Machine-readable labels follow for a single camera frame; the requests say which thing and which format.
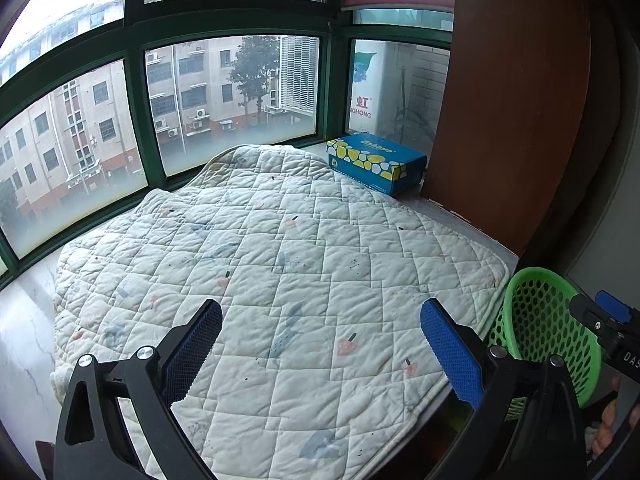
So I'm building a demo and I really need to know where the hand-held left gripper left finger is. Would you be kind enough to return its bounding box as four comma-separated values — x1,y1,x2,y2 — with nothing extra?
54,299,223,480

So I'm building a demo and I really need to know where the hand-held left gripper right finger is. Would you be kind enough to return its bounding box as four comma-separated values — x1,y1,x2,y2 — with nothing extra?
420,297,588,480

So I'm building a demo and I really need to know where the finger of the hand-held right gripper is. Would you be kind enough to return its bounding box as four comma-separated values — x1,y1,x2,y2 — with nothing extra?
595,290,633,326
570,294,621,346

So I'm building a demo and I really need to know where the green plastic mesh basket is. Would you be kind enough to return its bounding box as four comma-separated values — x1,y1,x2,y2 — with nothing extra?
487,266,603,421

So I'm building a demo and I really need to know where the person's right hand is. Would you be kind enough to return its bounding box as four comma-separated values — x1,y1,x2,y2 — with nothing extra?
602,377,640,453

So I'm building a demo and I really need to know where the floral cloth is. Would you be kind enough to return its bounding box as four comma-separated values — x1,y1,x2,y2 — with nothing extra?
582,422,607,461

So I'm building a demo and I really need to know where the white quilted mat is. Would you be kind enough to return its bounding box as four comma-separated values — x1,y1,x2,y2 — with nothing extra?
50,143,511,480

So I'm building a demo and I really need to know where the dark brown patterned panel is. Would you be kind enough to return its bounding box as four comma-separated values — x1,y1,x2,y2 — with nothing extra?
530,0,640,281

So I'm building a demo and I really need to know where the blue tissue box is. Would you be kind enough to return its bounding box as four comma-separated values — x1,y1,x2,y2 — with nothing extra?
326,132,428,198

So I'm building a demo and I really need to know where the brown wooden cabinet panel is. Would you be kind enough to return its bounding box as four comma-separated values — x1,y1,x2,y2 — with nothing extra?
422,0,593,256

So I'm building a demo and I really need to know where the beige apartment building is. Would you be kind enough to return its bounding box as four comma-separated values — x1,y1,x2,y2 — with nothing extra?
0,0,281,221

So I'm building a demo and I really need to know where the white outdoor air conditioner unit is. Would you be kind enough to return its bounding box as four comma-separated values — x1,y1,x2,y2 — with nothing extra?
347,40,451,141

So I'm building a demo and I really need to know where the green tree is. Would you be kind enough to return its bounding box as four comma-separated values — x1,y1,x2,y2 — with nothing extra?
230,36,281,113

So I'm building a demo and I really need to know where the white louvred panel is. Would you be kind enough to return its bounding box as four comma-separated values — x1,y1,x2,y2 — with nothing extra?
278,36,319,111

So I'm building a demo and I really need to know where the green window frame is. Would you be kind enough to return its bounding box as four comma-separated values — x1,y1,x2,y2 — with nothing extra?
0,0,456,291

